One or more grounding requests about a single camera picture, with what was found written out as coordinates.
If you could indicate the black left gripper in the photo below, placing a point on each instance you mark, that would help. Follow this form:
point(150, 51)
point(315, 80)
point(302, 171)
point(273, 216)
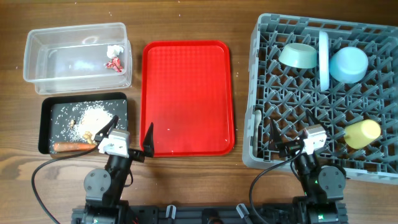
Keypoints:
point(132, 152)

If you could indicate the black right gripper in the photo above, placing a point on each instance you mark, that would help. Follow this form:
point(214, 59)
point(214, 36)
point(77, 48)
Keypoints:
point(294, 148)

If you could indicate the white plastic spoon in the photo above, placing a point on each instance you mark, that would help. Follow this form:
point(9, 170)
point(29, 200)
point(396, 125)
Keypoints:
point(257, 121)

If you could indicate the yellow plastic cup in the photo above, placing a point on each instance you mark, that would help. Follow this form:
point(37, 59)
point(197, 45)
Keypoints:
point(360, 134)

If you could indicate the orange carrot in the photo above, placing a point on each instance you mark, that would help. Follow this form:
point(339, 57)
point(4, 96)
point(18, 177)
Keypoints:
point(72, 147)

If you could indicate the green bowl with food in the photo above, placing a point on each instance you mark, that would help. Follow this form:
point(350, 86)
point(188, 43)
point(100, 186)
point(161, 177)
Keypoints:
point(298, 55)

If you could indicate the red snack wrapper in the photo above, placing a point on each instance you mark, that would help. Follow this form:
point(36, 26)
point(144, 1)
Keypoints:
point(115, 64)

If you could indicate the light blue bowl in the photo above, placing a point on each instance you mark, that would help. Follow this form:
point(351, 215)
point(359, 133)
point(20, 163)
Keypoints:
point(348, 65)

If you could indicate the white paper tissue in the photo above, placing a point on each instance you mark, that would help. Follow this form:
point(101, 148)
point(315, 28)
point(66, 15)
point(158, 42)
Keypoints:
point(114, 50)

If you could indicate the light blue plate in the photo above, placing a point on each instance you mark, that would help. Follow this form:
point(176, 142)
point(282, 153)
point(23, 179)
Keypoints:
point(323, 55)

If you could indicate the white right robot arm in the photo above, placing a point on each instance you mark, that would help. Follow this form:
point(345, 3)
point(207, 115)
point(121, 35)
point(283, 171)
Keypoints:
point(323, 185)

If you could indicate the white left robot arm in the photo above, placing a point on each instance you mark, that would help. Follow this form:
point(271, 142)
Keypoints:
point(104, 186)

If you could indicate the grey dishwasher rack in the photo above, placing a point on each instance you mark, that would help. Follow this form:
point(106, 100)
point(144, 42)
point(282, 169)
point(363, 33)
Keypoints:
point(284, 93)

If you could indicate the spilled rice and food scraps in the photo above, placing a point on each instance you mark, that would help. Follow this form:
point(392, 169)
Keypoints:
point(69, 122)

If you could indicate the black tray bin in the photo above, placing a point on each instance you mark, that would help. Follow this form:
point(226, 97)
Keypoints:
point(43, 145)

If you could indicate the red plastic tray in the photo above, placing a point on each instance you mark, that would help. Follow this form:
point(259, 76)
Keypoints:
point(186, 94)

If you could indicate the clear plastic bin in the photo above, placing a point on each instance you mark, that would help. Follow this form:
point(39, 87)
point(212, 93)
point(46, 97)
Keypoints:
point(73, 58)

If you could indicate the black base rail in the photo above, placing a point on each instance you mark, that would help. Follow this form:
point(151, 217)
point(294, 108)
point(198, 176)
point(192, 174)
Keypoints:
point(272, 213)

